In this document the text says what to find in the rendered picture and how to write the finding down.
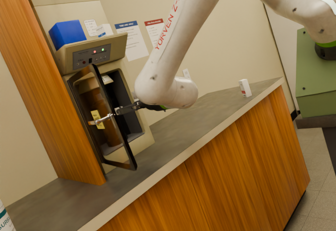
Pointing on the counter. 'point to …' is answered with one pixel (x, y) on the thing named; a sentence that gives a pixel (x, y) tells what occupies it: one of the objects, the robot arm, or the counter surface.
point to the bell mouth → (106, 79)
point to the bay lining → (133, 120)
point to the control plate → (85, 55)
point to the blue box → (66, 33)
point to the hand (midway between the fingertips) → (127, 106)
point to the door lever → (99, 120)
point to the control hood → (116, 47)
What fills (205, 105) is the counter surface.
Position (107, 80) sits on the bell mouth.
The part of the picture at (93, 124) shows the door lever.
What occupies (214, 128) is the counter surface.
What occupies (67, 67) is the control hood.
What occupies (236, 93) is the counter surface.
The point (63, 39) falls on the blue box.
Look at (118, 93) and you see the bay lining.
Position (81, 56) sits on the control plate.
